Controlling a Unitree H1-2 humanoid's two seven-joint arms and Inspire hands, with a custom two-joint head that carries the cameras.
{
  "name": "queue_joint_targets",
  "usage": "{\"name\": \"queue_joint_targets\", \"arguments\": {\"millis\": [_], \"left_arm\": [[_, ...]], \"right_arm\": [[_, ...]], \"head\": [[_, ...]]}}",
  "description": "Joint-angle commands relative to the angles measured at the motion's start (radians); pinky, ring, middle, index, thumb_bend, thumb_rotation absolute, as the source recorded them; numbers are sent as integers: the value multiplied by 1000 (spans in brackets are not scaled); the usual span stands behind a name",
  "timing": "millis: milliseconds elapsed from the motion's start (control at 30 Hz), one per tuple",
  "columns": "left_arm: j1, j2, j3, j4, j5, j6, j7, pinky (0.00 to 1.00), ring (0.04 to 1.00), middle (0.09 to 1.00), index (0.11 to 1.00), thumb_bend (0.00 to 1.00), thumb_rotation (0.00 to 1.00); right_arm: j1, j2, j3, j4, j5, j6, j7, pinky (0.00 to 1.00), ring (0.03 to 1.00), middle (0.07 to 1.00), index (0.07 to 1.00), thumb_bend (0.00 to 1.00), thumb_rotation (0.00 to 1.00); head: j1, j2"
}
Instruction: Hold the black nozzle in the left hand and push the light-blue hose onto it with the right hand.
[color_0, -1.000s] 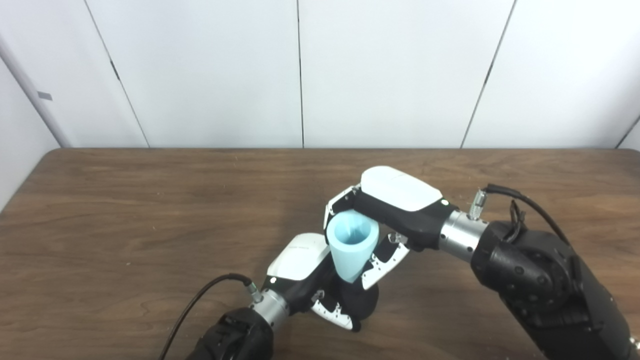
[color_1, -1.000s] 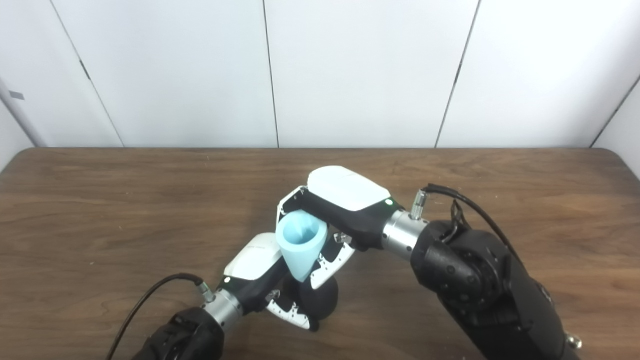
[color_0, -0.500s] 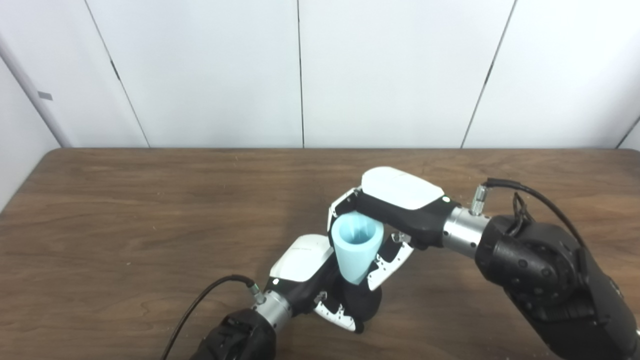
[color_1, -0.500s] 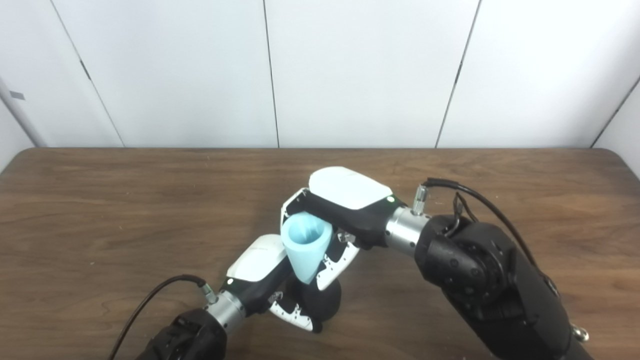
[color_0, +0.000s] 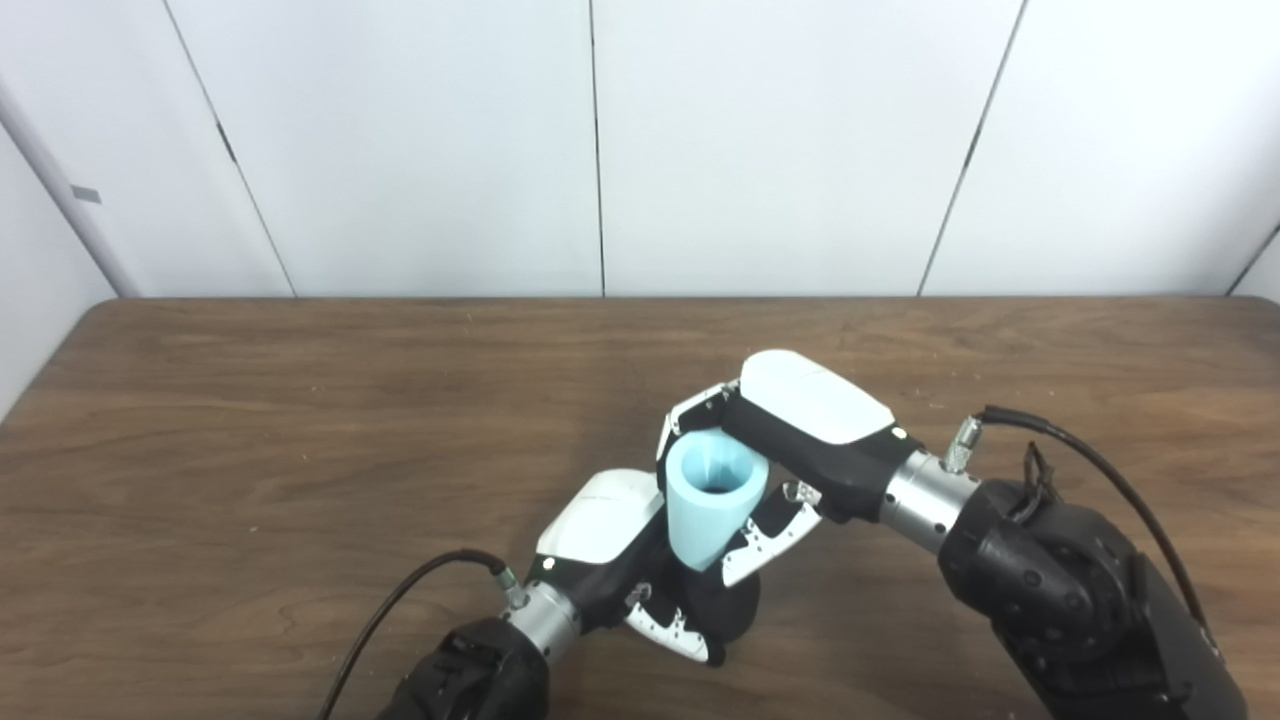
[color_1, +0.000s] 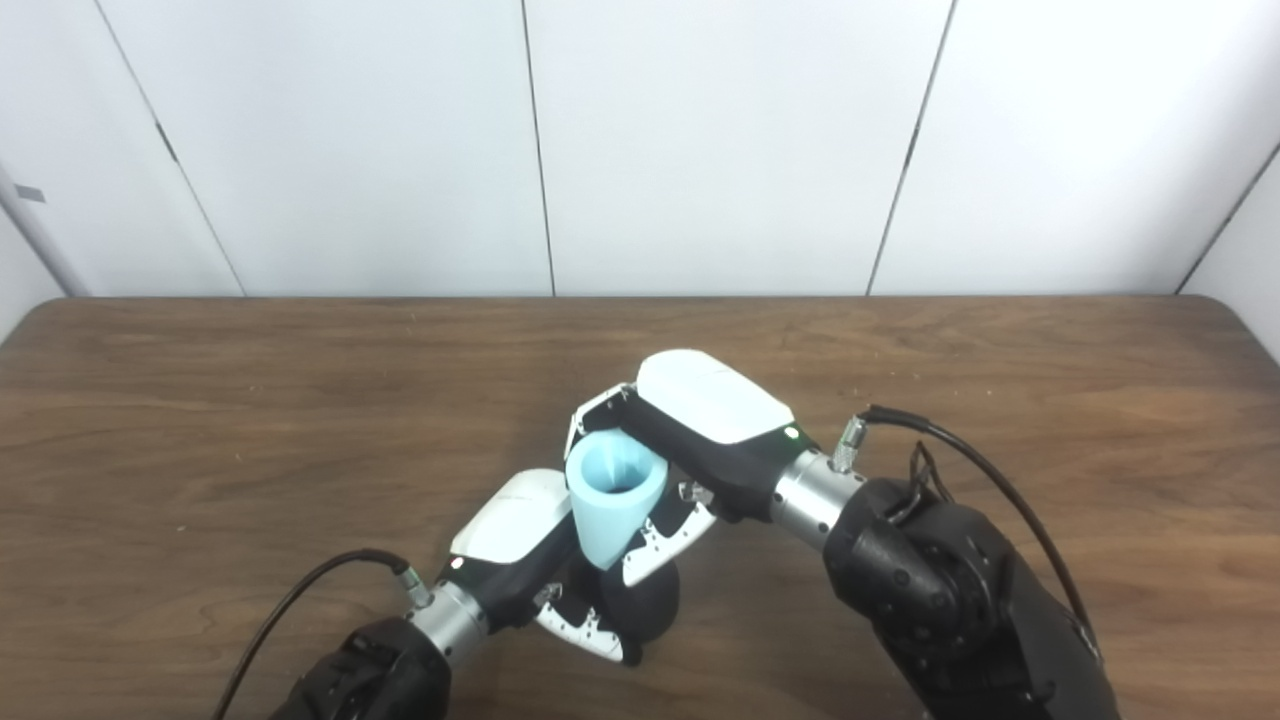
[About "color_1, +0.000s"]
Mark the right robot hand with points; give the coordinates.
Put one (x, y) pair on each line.
(710, 410)

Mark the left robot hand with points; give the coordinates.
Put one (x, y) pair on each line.
(510, 530)

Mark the black funnel-shaped nozzle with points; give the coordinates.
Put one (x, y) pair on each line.
(645, 605)

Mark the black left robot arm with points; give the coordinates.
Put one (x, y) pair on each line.
(380, 665)

